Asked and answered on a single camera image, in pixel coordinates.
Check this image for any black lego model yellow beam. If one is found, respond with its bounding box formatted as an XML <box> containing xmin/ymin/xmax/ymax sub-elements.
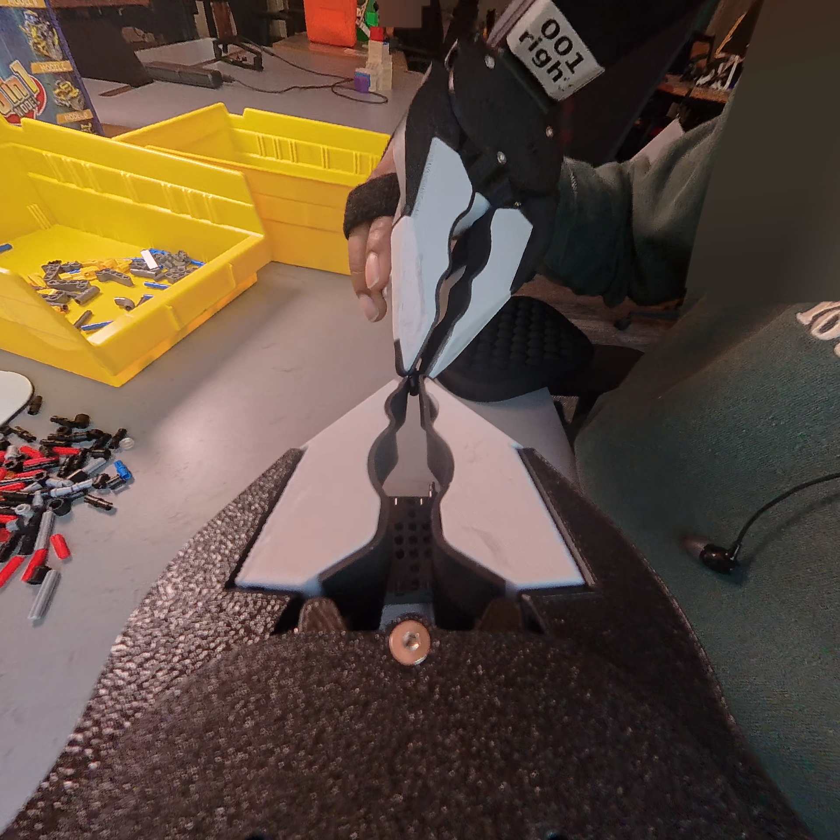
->
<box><xmin>374</xmin><ymin>486</ymin><xmax>441</xmax><ymax>618</ymax></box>

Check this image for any pile of loose lego pieces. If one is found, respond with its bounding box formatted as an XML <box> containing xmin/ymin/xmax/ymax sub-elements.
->
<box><xmin>0</xmin><ymin>394</ymin><xmax>135</xmax><ymax>624</ymax></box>

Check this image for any black power strip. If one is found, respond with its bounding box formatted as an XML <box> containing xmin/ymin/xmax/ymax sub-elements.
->
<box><xmin>142</xmin><ymin>59</ymin><xmax>224</xmax><ymax>89</ymax></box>

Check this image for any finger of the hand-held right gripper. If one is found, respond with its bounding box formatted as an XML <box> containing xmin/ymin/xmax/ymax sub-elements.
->
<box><xmin>388</xmin><ymin>136</ymin><xmax>481</xmax><ymax>379</ymax></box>
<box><xmin>420</xmin><ymin>201</ymin><xmax>539</xmax><ymax>382</ymax></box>

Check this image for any black earphone with cable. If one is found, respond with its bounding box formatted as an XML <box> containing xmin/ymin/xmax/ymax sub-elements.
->
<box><xmin>683</xmin><ymin>473</ymin><xmax>840</xmax><ymax>576</ymax></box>

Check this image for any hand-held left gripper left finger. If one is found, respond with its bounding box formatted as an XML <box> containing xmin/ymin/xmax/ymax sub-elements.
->
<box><xmin>234</xmin><ymin>381</ymin><xmax>421</xmax><ymax>594</ymax></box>

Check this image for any person's right hand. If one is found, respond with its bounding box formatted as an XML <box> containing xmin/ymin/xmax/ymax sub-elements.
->
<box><xmin>342</xmin><ymin>132</ymin><xmax>410</xmax><ymax>325</ymax></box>

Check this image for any yellow storage bin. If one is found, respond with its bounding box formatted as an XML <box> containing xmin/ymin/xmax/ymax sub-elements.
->
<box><xmin>116</xmin><ymin>103</ymin><xmax>392</xmax><ymax>277</ymax></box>
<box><xmin>0</xmin><ymin>119</ymin><xmax>273</xmax><ymax>388</ymax></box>

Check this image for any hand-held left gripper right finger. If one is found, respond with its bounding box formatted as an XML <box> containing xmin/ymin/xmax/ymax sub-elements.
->
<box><xmin>420</xmin><ymin>381</ymin><xmax>590</xmax><ymax>594</ymax></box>

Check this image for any person's right forearm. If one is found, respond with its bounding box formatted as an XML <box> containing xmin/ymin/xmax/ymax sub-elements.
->
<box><xmin>532</xmin><ymin>112</ymin><xmax>736</xmax><ymax>309</ymax></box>

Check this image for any white stand base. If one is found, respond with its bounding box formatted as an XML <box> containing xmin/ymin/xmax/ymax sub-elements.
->
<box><xmin>0</xmin><ymin>371</ymin><xmax>34</xmax><ymax>427</ymax></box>

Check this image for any colourful lego set box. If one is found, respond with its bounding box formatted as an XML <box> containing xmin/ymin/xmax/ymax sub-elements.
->
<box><xmin>0</xmin><ymin>0</ymin><xmax>103</xmax><ymax>132</ymax></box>

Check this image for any orange box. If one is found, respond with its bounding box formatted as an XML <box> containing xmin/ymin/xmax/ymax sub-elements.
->
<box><xmin>305</xmin><ymin>0</ymin><xmax>359</xmax><ymax>49</ymax></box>

